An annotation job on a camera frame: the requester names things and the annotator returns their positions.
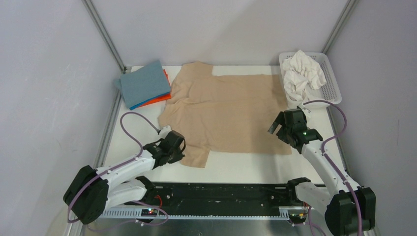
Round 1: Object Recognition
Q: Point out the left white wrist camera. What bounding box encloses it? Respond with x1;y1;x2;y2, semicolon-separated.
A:
158;125;172;136

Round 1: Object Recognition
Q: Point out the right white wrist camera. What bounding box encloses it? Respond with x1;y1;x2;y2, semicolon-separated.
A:
297;104;311;115

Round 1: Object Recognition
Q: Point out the white plastic basket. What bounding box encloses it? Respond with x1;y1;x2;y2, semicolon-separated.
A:
279;52;342;109

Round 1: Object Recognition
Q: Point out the white slotted cable duct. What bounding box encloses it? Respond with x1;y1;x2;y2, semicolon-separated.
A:
98;207;290;220

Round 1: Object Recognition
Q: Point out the folded grey-blue t shirt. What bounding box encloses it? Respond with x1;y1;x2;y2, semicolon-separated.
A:
113;60;171;110

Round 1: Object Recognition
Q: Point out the left aluminium frame post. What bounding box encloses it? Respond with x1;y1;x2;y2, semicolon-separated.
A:
82;0;127;73

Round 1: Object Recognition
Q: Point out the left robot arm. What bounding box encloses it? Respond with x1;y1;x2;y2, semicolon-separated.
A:
63;131;185;225

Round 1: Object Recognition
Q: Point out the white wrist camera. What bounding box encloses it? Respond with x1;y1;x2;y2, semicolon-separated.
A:
297;104;311;115
158;125;172;136

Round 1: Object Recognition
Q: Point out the folded bright blue t shirt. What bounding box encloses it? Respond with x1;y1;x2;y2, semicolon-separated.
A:
129;93;171;110

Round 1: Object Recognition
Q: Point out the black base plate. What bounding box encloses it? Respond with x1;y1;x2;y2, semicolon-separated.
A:
140;182;306;215

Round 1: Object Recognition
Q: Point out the right aluminium frame post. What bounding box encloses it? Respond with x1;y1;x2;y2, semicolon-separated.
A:
321;0;360;54

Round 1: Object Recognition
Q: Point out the crumpled white t shirt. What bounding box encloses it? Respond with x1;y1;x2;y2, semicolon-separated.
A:
281;50;327;102

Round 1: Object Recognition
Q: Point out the aluminium frame post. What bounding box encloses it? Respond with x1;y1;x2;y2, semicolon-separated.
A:
321;0;360;54
82;0;127;73

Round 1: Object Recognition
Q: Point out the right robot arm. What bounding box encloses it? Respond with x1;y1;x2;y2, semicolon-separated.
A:
268;108;376;236

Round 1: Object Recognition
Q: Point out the beige t shirt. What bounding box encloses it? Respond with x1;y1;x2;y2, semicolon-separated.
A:
158;61;292;168

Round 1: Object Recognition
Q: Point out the folded orange t shirt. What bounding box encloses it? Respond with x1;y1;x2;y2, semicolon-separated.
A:
129;64;171;110

